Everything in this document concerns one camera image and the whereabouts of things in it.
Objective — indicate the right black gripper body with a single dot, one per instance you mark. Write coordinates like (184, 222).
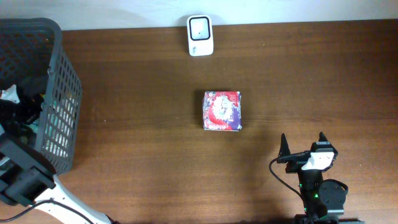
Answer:
(295, 167)

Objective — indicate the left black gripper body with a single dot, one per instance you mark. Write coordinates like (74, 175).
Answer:
(14, 114)

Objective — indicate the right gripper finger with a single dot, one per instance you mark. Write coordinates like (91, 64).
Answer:
(284, 147)
(322, 137)

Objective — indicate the red purple tissue pack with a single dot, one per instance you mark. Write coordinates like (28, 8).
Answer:
(222, 111)

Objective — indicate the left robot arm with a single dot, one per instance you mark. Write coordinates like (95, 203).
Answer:
(29, 179)

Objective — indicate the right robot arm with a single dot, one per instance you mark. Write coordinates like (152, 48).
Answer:
(323, 199)

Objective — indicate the white barcode scanner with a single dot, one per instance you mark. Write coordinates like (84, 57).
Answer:
(200, 35)

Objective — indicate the grey plastic mesh basket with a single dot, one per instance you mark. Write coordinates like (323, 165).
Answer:
(33, 58)

